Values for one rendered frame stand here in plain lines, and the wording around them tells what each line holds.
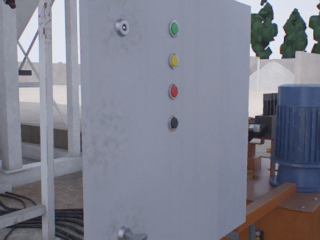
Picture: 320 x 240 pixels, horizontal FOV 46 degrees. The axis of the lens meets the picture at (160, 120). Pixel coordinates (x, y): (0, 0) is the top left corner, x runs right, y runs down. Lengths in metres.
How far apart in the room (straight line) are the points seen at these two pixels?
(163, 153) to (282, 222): 0.82
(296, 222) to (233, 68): 0.67
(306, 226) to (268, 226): 0.13
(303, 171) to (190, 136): 0.91
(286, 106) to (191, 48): 0.89
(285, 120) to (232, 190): 0.65
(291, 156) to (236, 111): 0.65
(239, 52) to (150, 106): 0.41
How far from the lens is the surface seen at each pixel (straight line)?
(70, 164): 4.36
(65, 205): 3.34
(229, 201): 1.02
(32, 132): 5.64
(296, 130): 1.59
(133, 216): 0.66
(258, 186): 1.64
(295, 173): 1.63
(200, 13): 0.81
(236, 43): 0.99
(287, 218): 1.44
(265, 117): 1.74
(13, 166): 3.97
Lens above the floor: 1.06
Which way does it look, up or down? 6 degrees down
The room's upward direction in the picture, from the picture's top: straight up
